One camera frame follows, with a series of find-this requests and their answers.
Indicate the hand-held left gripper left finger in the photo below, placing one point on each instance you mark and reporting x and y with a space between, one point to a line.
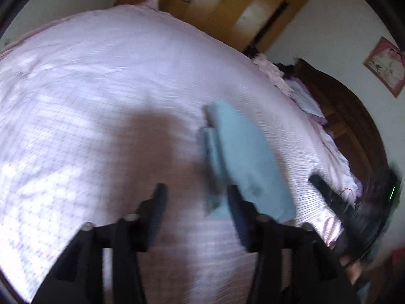
158 204

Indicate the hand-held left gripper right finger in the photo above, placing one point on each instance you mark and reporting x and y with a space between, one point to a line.
239 215

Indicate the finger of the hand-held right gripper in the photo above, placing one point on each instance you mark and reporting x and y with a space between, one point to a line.
330 196

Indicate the light blue pants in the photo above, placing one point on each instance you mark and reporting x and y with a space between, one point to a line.
246 152

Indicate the dark wooden headboard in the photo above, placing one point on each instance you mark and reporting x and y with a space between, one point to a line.
354 120

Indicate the lilac ruffled pillow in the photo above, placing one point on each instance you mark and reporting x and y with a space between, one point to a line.
305 103

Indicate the pink plaid bedspread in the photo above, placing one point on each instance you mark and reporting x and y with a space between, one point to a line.
110 85

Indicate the dark cloth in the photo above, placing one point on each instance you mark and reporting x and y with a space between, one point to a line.
284 69

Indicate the pink ruffled pillow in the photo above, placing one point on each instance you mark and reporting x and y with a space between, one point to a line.
269 69

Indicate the wooden wardrobe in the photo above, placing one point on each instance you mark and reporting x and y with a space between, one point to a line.
227 3

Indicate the framed wall poster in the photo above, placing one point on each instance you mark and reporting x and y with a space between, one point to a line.
387 65

